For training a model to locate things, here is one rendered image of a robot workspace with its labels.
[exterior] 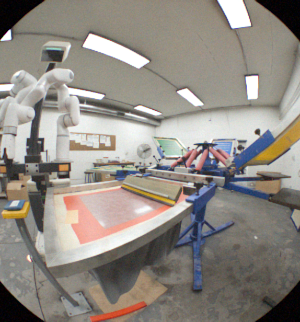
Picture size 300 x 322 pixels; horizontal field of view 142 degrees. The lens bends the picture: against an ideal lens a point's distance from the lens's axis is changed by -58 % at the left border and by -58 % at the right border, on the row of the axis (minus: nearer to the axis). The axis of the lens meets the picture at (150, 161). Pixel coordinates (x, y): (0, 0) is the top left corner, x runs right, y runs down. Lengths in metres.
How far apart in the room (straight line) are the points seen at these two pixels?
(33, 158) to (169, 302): 1.46
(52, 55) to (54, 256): 1.07
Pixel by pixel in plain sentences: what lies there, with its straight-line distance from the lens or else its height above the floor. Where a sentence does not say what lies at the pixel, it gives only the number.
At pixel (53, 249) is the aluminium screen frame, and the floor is 0.99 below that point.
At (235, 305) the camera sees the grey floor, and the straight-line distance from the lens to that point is 1.38.
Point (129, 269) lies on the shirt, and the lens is 0.52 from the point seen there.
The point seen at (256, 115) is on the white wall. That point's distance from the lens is 4.92.
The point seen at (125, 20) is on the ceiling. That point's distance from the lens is 2.05.
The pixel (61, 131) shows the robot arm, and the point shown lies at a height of 1.32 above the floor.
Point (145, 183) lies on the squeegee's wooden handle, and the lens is 0.67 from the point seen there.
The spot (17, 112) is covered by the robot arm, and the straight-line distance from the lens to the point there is 0.63.
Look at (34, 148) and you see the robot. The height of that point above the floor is 1.22.
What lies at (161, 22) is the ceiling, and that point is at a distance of 2.06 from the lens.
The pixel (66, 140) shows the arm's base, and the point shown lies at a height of 1.27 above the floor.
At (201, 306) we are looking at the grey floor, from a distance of 1.29.
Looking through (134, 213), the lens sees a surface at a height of 0.96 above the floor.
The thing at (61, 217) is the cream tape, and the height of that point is 0.95.
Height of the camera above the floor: 1.17
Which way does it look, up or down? 3 degrees down
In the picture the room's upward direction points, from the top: 1 degrees clockwise
